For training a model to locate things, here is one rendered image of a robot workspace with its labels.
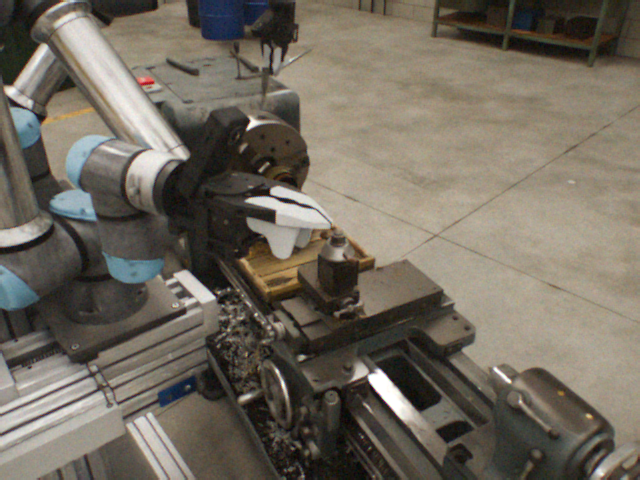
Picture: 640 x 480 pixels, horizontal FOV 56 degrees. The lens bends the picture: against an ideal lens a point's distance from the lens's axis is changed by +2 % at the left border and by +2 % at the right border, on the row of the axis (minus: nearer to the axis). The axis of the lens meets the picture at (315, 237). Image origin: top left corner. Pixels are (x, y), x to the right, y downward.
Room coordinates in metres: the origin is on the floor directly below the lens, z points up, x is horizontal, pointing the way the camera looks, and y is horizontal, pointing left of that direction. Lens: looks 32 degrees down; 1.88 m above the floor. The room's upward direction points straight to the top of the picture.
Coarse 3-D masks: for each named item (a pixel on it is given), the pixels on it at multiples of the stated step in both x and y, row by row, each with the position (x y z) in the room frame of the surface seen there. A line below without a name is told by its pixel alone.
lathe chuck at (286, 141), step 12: (252, 120) 1.74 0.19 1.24; (264, 120) 1.74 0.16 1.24; (276, 120) 1.76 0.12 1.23; (252, 132) 1.69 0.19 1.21; (264, 132) 1.71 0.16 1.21; (276, 132) 1.73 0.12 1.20; (288, 132) 1.75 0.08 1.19; (252, 144) 1.69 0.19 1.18; (264, 144) 1.71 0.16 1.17; (276, 144) 1.73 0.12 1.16; (288, 144) 1.75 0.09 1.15; (300, 144) 1.77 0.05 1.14; (240, 156) 1.67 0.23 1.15; (264, 156) 1.71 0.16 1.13; (276, 156) 1.73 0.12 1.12; (288, 156) 1.75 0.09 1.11; (228, 168) 1.65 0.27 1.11; (240, 168) 1.67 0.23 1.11; (252, 168) 1.69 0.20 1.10; (300, 180) 1.77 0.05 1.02
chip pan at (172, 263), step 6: (168, 246) 2.11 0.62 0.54; (168, 252) 2.07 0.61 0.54; (174, 252) 2.07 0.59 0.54; (168, 258) 2.02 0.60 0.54; (174, 258) 2.02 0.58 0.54; (168, 264) 1.98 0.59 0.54; (174, 264) 1.98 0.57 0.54; (180, 264) 1.98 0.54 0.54; (168, 270) 1.94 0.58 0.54; (174, 270) 1.94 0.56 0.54; (180, 270) 1.94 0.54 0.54; (168, 276) 1.90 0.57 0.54; (198, 276) 1.90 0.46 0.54
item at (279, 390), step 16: (272, 368) 1.09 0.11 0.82; (288, 368) 1.08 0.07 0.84; (272, 384) 1.11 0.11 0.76; (288, 384) 1.09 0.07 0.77; (272, 400) 1.08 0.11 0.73; (288, 400) 1.03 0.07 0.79; (304, 400) 1.00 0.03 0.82; (320, 400) 0.96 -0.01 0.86; (288, 416) 1.02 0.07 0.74; (304, 416) 0.96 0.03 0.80; (320, 416) 0.96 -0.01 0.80; (304, 432) 0.95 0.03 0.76; (320, 432) 0.96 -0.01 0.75; (304, 448) 0.97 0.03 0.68; (320, 448) 0.96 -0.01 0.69
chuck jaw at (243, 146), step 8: (240, 144) 1.67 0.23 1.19; (248, 144) 1.65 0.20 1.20; (240, 152) 1.63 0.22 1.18; (248, 152) 1.65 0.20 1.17; (256, 152) 1.66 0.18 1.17; (248, 160) 1.64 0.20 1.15; (256, 160) 1.63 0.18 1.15; (264, 160) 1.65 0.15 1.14; (256, 168) 1.63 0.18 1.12; (264, 168) 1.63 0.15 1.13
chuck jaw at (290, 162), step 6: (306, 150) 1.78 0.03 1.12; (294, 156) 1.75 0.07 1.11; (300, 156) 1.74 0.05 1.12; (306, 156) 1.74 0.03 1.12; (276, 162) 1.72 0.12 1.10; (282, 162) 1.72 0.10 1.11; (288, 162) 1.71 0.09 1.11; (294, 162) 1.71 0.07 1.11; (300, 162) 1.73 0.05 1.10; (306, 162) 1.74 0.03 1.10; (288, 168) 1.67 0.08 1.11; (294, 168) 1.69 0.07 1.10; (300, 168) 1.72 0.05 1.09; (294, 174) 1.67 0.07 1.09
